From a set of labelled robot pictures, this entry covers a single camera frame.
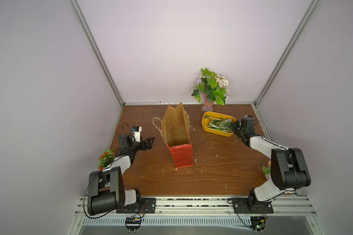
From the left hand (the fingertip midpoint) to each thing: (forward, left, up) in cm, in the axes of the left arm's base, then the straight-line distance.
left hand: (148, 137), depth 90 cm
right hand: (+11, -56, +4) cm, 58 cm away
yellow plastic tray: (+19, -39, -6) cm, 44 cm away
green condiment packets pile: (+11, -48, -1) cm, 49 cm away
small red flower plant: (-18, +17, +7) cm, 26 cm away
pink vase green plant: (+23, -40, +21) cm, 51 cm away
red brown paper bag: (+12, -17, -5) cm, 21 cm away
